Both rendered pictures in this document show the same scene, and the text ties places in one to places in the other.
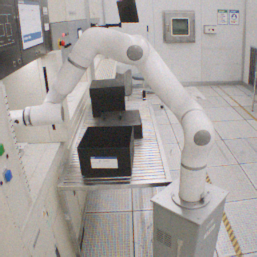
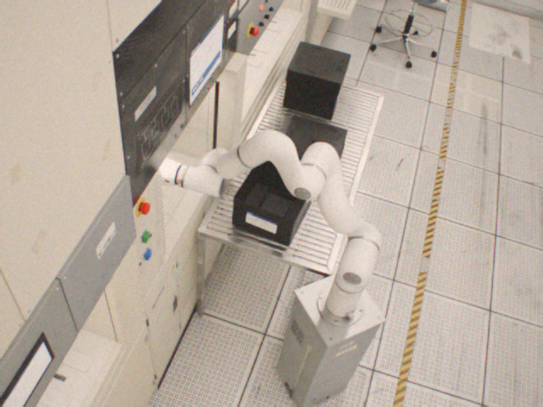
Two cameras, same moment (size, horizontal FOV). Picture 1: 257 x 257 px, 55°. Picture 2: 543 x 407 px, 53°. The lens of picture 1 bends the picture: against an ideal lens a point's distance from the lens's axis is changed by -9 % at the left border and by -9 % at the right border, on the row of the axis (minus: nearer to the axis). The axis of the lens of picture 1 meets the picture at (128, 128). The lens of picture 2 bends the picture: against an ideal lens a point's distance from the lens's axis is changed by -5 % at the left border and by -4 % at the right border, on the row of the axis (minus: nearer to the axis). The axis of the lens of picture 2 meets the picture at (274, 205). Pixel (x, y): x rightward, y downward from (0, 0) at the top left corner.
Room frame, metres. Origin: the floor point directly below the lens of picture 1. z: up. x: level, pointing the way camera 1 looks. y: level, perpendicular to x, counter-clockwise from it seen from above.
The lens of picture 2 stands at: (-0.28, -0.15, 2.70)
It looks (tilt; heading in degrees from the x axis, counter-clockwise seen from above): 49 degrees down; 10
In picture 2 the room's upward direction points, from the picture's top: 10 degrees clockwise
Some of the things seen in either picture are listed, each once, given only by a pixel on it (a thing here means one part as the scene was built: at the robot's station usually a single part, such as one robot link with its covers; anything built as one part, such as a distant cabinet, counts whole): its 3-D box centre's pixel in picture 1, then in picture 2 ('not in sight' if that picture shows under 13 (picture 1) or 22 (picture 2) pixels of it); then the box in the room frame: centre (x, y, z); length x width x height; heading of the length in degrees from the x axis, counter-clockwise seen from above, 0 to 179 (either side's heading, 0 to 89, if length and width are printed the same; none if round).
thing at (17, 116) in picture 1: (16, 118); (167, 171); (1.00, 0.47, 1.19); 0.11 x 0.10 x 0.07; 92
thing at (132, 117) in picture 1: (120, 122); (312, 145); (1.74, 0.05, 0.83); 0.29 x 0.29 x 0.13; 1
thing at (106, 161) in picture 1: (108, 150); (274, 200); (1.31, 0.12, 0.85); 0.28 x 0.28 x 0.17; 84
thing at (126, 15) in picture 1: (114, 15); not in sight; (3.05, 0.08, 1.57); 0.53 x 0.40 x 0.36; 89
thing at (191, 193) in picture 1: (192, 180); (344, 292); (0.96, -0.27, 0.85); 0.19 x 0.19 x 0.18
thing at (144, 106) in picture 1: (120, 175); (293, 202); (1.74, 0.08, 0.38); 1.30 x 0.60 x 0.76; 179
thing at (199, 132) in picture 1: (197, 141); (355, 269); (0.93, -0.27, 1.07); 0.19 x 0.12 x 0.24; 176
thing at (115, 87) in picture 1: (108, 96); (316, 80); (2.17, 0.15, 0.89); 0.29 x 0.29 x 0.25; 1
